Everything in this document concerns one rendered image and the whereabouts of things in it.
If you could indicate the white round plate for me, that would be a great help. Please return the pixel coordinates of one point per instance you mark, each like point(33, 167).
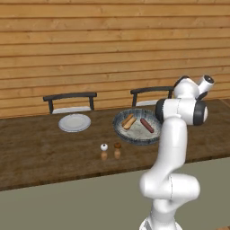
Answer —
point(74, 122)

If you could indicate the red-brown sausage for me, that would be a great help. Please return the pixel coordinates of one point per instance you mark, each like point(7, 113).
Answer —
point(147, 125)

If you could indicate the blue-grey shallow bowl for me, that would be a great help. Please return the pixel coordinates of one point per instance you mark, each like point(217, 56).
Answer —
point(137, 131)

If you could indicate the tan hot dog bun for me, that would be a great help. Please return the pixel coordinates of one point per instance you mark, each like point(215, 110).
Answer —
point(127, 119)
point(130, 123)

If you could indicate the white-topped wooden shaker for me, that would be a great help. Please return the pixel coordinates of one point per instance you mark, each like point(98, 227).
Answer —
point(104, 151)

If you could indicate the brown-topped wooden shaker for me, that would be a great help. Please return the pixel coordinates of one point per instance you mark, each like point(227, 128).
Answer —
point(117, 150)

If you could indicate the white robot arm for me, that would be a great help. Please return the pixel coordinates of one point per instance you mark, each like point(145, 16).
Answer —
point(172, 167)

